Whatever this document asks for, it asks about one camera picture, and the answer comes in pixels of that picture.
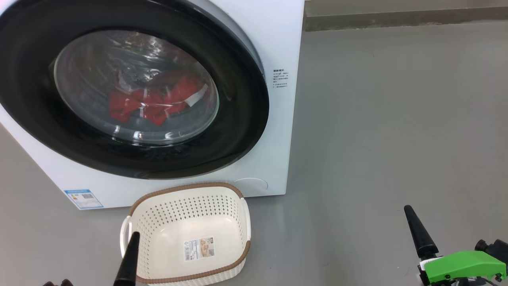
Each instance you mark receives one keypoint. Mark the round filter cover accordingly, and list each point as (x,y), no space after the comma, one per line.
(251,186)

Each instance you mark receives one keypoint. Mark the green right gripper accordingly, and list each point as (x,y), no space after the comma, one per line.
(464,266)

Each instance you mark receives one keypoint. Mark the red cloth garment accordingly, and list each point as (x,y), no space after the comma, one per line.
(131,105)

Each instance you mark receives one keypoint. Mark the white front-load washing machine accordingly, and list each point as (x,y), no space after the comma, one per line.
(278,39)

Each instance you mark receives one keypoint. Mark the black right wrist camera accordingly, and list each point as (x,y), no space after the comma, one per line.
(496,250)

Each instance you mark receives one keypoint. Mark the cream perforated laundry basket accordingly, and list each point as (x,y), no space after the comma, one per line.
(190,222)

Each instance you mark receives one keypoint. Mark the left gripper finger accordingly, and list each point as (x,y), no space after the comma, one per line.
(127,270)

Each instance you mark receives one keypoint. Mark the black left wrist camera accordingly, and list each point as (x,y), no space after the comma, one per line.
(59,283)

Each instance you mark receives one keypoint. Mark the printed food package label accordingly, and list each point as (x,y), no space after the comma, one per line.
(199,249)

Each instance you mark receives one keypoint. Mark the black round glass washer door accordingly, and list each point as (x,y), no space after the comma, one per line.
(238,119)

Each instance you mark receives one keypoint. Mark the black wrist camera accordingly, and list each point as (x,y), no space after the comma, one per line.
(496,250)
(59,283)

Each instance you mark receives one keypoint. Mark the blue energy label sticker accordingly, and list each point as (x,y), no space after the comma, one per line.
(84,199)

